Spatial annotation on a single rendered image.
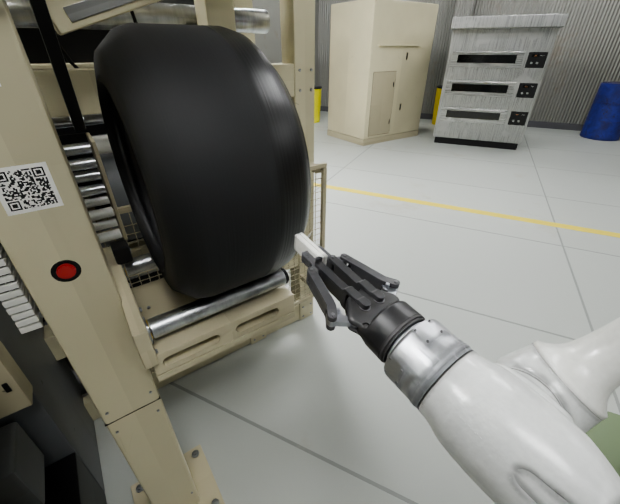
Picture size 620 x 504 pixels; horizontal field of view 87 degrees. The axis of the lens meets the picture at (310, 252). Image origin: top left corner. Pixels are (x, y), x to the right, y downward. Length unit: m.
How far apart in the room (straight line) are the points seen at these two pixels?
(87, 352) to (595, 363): 0.87
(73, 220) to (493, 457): 0.69
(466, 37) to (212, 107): 5.82
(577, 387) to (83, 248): 0.77
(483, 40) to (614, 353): 5.91
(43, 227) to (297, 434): 1.25
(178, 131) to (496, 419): 0.51
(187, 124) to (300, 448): 1.34
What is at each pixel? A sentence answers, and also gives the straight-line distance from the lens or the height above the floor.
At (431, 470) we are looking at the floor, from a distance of 1.62.
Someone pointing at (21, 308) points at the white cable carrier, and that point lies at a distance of 0.81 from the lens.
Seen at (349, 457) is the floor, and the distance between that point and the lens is 1.58.
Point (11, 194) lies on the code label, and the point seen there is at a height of 1.22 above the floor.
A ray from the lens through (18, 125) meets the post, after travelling 0.68.
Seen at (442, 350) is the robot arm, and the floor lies 1.15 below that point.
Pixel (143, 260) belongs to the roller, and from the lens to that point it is 1.01.
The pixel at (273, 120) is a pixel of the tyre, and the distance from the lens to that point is 0.59.
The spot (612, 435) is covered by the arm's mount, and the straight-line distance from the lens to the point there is 0.97.
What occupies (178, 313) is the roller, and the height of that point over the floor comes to 0.92.
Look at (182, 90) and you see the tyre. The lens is 0.57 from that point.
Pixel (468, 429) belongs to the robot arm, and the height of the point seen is 1.12.
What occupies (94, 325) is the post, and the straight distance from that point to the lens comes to 0.83.
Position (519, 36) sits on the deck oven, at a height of 1.55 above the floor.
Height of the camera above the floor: 1.41
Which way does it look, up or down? 32 degrees down
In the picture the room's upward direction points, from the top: straight up
